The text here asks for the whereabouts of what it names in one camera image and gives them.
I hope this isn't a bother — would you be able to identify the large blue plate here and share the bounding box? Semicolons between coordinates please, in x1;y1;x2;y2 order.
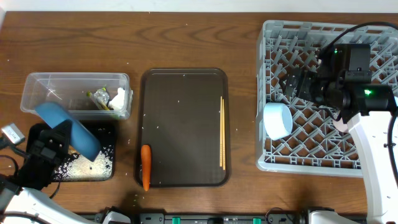
35;101;101;162

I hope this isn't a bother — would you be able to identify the light blue rice bowl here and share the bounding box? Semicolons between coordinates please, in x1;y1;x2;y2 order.
263;102;293;141

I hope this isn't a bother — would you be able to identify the snack wrapper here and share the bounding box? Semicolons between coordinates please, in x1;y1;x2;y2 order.
86;87;110;111

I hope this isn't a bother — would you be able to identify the pink plastic cup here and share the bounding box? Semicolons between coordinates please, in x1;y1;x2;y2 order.
333;118;348;133

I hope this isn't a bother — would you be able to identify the orange carrot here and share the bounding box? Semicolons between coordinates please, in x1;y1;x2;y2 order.
141;145;152;192

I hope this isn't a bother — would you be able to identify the white paper napkin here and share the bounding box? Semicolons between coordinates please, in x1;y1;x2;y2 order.
108;87;126;110

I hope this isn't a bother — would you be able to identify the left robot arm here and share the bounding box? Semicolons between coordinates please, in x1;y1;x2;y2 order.
1;119;91;223

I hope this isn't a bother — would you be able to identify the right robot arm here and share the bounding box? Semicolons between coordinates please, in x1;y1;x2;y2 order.
279;44;397;223

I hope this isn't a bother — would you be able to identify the grey plastic dishwasher rack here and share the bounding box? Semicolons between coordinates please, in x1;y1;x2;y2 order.
256;20;397;178

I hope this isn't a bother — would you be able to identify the black rectangular tray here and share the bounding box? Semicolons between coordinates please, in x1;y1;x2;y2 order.
26;121;118;182

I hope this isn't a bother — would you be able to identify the white rice pile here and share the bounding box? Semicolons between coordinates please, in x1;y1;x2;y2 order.
52;127;114;182

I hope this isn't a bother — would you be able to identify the clear plastic bin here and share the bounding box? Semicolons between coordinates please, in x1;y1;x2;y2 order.
20;72;133;120

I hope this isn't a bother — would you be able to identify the dark brown serving tray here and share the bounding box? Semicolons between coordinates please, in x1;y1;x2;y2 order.
137;68;231;188

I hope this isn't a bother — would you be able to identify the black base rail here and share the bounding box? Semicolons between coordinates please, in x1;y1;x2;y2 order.
77;212;312;224

